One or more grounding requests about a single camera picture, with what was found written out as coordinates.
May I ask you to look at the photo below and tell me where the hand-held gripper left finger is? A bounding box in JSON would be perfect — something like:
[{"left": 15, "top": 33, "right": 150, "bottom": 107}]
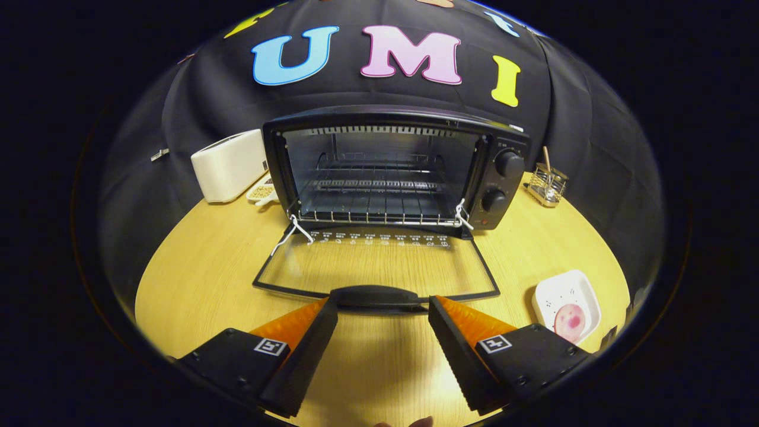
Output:
[{"left": 172, "top": 297, "right": 339, "bottom": 419}]

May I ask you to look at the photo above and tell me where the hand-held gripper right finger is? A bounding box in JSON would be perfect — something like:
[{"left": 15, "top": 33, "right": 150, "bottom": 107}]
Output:
[{"left": 428, "top": 295, "right": 594, "bottom": 416}]

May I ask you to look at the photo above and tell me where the pink ham slice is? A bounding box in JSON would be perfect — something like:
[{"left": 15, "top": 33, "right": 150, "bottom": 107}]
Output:
[{"left": 554, "top": 304, "right": 586, "bottom": 342}]

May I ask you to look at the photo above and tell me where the white square plate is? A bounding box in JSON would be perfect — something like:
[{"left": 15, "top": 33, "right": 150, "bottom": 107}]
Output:
[{"left": 532, "top": 270, "right": 601, "bottom": 346}]

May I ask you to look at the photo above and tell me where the black toaster oven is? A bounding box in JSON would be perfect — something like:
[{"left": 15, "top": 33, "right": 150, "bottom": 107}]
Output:
[{"left": 252, "top": 105, "right": 532, "bottom": 314}]

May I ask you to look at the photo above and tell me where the cream white toaster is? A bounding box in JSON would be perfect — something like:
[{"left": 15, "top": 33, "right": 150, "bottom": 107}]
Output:
[{"left": 191, "top": 129, "right": 270, "bottom": 204}]

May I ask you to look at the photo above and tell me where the small dish of nuts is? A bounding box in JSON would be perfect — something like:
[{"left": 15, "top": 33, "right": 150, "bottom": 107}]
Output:
[{"left": 246, "top": 175, "right": 280, "bottom": 206}]

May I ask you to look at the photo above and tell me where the black backdrop cloth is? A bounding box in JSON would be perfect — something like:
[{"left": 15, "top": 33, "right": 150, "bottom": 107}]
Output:
[{"left": 98, "top": 0, "right": 665, "bottom": 285}]

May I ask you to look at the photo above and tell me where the metal wire oven rack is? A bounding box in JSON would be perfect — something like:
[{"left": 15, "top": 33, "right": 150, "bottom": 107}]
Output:
[{"left": 289, "top": 151, "right": 469, "bottom": 227}]

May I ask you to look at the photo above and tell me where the metal wire utensil holder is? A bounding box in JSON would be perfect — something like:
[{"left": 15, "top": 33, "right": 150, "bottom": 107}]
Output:
[{"left": 525, "top": 163, "right": 570, "bottom": 208}]

